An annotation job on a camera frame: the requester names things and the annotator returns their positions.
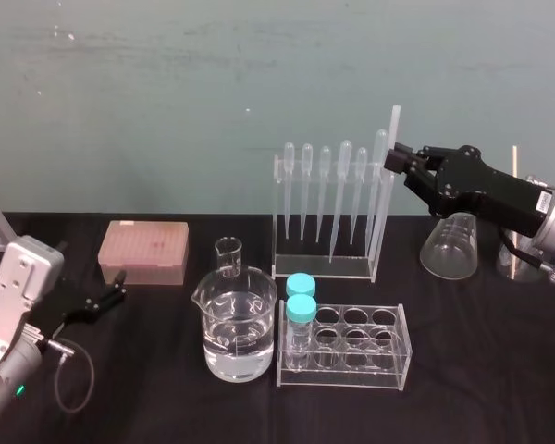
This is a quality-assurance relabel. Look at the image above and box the large clear plastic transfer pipette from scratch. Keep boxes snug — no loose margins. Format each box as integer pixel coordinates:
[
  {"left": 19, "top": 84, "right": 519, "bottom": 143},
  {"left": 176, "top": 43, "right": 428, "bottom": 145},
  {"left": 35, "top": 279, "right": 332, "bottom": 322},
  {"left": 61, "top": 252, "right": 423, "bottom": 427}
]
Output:
[{"left": 365, "top": 129, "right": 389, "bottom": 260}]

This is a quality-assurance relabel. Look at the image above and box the small glass beaker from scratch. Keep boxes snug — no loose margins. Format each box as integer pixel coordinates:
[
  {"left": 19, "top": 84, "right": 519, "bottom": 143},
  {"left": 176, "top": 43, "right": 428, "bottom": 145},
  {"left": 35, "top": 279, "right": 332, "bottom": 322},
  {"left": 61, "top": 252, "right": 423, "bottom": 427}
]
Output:
[{"left": 214, "top": 236, "right": 241, "bottom": 279}]

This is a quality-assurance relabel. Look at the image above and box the teal capped sample tube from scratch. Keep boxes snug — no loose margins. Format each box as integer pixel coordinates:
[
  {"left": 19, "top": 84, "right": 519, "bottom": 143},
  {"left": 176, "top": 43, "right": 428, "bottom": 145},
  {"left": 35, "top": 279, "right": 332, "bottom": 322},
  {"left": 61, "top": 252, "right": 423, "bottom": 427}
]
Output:
[
  {"left": 285, "top": 294, "right": 318, "bottom": 372},
  {"left": 285, "top": 272, "right": 316, "bottom": 307}
]

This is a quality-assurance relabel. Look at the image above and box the long clear plastic transfer pipette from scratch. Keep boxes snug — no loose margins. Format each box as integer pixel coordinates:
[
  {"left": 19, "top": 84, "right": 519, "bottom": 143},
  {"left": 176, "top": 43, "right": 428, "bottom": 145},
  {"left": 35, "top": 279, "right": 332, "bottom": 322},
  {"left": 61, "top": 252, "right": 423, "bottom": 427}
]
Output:
[{"left": 328, "top": 139, "right": 352, "bottom": 265}]

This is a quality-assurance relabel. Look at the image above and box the clear acrylic pipette rack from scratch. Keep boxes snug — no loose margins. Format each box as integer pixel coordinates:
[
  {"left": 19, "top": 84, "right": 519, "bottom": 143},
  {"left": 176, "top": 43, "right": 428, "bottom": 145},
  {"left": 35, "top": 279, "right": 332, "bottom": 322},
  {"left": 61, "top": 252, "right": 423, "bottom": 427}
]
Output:
[{"left": 271, "top": 152, "right": 389, "bottom": 284}]

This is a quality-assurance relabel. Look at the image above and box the thin dark wrist cable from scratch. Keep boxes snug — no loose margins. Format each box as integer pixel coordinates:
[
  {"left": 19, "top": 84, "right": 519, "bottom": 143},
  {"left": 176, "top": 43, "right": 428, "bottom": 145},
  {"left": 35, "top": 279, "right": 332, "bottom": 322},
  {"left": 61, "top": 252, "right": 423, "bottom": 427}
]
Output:
[
  {"left": 502, "top": 229, "right": 555, "bottom": 280},
  {"left": 44, "top": 337, "right": 96, "bottom": 413}
]

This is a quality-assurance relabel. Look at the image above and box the clear conical glass flask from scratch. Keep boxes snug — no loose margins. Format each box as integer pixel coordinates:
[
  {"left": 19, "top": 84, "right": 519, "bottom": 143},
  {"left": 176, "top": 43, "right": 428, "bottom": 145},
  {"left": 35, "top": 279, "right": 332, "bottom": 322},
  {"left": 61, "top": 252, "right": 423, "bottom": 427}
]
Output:
[{"left": 419, "top": 213, "right": 478, "bottom": 280}]

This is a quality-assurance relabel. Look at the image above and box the thin dark right wrist cable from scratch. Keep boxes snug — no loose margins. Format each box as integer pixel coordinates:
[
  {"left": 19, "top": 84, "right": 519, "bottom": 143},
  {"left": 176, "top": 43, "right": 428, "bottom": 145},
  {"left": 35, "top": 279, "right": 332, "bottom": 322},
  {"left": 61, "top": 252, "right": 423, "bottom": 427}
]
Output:
[{"left": 502, "top": 229, "right": 555, "bottom": 280}]

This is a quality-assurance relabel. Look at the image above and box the clear glass container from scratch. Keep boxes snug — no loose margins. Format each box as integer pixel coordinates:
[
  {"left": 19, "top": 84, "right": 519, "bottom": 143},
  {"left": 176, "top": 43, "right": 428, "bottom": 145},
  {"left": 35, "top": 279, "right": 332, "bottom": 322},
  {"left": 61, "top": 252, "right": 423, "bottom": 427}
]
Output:
[{"left": 496, "top": 229, "right": 545, "bottom": 283}]

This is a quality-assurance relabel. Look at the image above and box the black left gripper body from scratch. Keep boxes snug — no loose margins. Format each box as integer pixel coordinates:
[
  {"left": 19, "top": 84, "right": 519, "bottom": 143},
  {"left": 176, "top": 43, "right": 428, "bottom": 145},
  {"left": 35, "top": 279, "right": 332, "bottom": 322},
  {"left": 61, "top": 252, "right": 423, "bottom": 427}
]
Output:
[{"left": 40, "top": 270, "right": 90, "bottom": 341}]

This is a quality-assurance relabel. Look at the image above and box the clear acrylic test tube rack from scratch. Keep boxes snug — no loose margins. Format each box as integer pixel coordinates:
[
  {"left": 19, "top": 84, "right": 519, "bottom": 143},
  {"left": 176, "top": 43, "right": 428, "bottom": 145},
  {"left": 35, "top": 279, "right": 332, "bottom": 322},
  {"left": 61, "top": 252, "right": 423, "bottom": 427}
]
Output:
[{"left": 276, "top": 298, "right": 414, "bottom": 392}]

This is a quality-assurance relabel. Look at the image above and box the black table cloth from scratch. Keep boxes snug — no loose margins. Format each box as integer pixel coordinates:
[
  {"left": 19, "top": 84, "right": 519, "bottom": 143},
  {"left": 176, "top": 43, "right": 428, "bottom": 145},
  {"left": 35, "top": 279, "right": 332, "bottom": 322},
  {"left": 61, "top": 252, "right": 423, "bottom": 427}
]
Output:
[{"left": 0, "top": 211, "right": 555, "bottom": 444}]

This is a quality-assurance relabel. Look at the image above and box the thin dark left wrist cable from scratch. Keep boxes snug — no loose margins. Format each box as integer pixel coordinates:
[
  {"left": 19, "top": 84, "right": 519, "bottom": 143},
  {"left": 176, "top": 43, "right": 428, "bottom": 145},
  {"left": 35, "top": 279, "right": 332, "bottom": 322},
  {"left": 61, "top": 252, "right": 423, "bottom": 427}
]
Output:
[{"left": 44, "top": 337, "right": 96, "bottom": 413}]

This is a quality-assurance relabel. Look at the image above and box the pink pipette tip box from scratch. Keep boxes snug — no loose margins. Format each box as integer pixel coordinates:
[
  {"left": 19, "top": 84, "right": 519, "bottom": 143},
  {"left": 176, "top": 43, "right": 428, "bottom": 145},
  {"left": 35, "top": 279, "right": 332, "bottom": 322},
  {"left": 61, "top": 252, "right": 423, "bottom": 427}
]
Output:
[{"left": 97, "top": 220, "right": 190, "bottom": 286}]

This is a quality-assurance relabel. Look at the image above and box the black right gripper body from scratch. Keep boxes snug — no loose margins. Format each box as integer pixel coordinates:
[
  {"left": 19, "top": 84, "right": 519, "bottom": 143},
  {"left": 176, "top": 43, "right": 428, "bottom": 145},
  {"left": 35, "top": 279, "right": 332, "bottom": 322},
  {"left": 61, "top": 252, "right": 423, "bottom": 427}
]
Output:
[{"left": 431, "top": 144, "right": 555, "bottom": 239}]

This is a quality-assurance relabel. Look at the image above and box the large glass beaker with water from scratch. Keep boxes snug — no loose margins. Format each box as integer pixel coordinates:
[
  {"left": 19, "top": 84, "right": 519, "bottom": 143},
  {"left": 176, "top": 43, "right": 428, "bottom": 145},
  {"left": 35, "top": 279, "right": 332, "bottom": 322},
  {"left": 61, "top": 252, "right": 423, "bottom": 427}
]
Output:
[{"left": 191, "top": 269, "right": 278, "bottom": 383}]

